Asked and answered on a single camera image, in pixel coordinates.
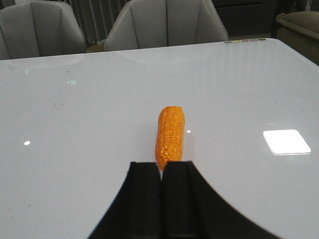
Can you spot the orange corn cob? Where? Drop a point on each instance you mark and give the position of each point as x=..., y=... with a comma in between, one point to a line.
x=169, y=144

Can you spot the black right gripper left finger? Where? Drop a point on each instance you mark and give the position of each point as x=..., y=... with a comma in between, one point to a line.
x=135, y=212

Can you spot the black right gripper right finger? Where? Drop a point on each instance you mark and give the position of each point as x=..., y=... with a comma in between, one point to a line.
x=192, y=209

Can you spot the grey chair left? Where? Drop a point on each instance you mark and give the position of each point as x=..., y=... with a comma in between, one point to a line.
x=39, y=28

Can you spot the grey chair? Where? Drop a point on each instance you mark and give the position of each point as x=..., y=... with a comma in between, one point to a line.
x=39, y=28
x=161, y=23

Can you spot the grey chair right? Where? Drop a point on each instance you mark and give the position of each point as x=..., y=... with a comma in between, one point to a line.
x=161, y=23

